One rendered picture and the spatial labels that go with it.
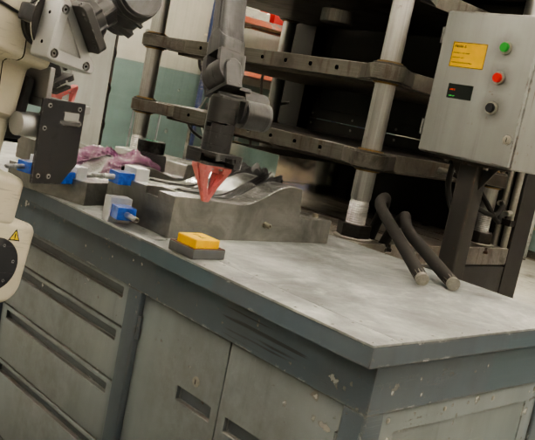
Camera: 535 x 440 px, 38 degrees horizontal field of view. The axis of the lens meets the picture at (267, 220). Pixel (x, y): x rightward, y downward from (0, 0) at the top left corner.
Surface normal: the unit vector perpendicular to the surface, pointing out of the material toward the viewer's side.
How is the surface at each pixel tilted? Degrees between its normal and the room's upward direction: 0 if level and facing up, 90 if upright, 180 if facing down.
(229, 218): 90
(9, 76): 90
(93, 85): 90
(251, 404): 90
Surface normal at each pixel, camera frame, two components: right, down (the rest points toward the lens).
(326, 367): -0.72, -0.04
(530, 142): 0.66, 0.24
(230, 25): 0.55, -0.31
